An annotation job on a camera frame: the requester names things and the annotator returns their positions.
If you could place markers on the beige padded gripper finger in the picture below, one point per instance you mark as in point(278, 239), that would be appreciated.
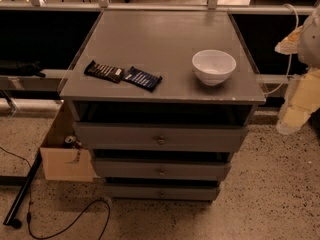
point(289, 45)
point(302, 99)

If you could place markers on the grey drawer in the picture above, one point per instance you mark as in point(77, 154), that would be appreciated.
point(160, 169)
point(162, 192)
point(159, 137)

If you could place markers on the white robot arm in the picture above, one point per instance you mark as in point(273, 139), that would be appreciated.
point(309, 41)

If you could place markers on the grey drawer cabinet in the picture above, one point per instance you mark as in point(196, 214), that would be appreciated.
point(162, 43)

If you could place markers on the grey top drawer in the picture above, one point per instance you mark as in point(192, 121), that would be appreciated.
point(159, 137)

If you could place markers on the grey bottom drawer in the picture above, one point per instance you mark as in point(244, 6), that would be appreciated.
point(162, 192)

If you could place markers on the white bowl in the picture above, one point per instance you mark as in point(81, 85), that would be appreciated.
point(213, 67)

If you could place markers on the brown snack bar wrapper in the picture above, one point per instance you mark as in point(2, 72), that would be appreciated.
point(104, 72)

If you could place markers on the metal can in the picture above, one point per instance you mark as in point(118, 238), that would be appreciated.
point(70, 140)

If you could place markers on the cardboard box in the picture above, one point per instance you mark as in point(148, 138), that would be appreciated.
point(61, 162)

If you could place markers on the black floor bar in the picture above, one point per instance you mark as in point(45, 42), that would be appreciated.
point(24, 182)

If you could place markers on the black bag on rail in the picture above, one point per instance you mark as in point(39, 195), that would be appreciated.
point(20, 68)

